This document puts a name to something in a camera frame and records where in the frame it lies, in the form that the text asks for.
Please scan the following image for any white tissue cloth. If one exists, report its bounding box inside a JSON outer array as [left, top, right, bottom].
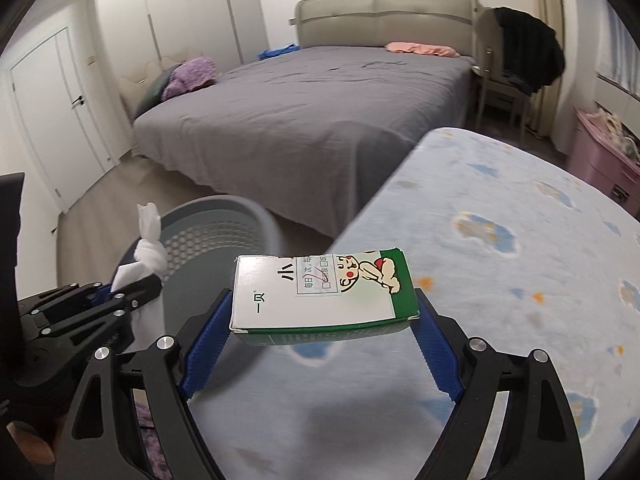
[[112, 203, 168, 352]]

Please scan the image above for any green white carton box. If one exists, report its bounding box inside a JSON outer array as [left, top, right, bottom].
[[229, 248, 420, 346]]

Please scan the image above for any grey perforated trash basket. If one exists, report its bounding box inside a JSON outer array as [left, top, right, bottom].
[[117, 195, 285, 336]]

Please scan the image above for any left hand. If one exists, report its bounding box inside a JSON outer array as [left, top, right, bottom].
[[6, 416, 66, 466]]

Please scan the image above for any purple fuzzy cloth below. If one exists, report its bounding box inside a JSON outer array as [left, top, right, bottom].
[[134, 402, 172, 480]]

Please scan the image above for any white double door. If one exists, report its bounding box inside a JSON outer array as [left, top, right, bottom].
[[9, 28, 114, 211]]

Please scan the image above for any light blue patterned blanket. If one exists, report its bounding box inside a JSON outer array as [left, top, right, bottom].
[[190, 129, 639, 479]]

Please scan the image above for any dark green cushion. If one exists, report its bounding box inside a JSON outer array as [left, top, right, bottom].
[[134, 64, 179, 119]]

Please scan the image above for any beige crown-shaped bench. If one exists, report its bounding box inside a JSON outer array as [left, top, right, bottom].
[[117, 47, 202, 122]]

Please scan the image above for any purple knitted blanket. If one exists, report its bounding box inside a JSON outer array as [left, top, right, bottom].
[[160, 56, 216, 101]]

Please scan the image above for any grey bed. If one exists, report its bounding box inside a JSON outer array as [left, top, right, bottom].
[[134, 47, 472, 237]]

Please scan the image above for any pink storage box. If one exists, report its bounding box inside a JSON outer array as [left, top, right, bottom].
[[566, 108, 639, 214]]

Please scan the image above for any white wardrobe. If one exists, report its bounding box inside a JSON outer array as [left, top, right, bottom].
[[92, 0, 271, 79]]

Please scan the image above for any blue garment on bed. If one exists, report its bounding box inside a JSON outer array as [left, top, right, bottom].
[[257, 44, 300, 61]]

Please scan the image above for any beige chair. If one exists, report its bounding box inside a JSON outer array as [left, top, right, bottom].
[[473, 8, 530, 148]]

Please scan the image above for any black jacket on chair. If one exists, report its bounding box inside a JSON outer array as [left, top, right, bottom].
[[492, 6, 565, 96]]

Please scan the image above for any pink garment on bed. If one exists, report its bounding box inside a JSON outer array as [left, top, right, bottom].
[[385, 41, 460, 58]]

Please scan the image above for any beige upholstered headboard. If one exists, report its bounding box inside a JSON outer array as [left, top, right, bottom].
[[290, 0, 482, 56]]

